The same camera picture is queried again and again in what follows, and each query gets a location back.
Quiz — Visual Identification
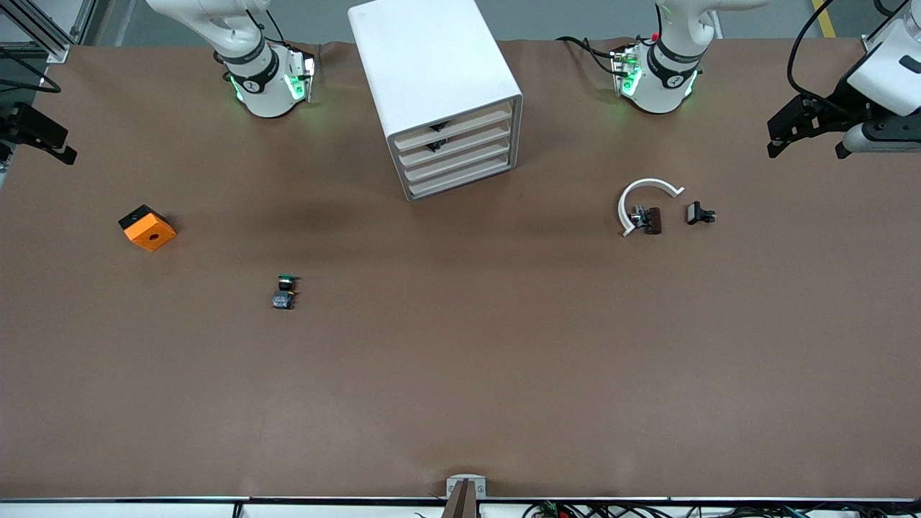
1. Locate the green push button switch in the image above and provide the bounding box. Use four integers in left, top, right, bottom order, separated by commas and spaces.
272, 273, 300, 312

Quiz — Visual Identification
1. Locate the yellow floor tape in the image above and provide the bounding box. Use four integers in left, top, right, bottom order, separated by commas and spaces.
812, 0, 840, 39

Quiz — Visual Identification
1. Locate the white curved plastic part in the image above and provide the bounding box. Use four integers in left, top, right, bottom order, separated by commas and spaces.
618, 178, 685, 238

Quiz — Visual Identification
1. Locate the aluminium frame profile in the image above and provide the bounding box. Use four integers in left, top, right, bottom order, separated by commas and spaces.
0, 0, 98, 65

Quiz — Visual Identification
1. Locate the orange button enclosure box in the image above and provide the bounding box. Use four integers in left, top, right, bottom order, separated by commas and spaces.
118, 204, 178, 253

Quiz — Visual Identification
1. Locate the black left arm base cable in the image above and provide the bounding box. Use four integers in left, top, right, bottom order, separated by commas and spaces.
555, 35, 627, 76

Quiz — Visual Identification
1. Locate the white table edge rail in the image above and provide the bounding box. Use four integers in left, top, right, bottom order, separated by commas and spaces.
0, 496, 921, 518

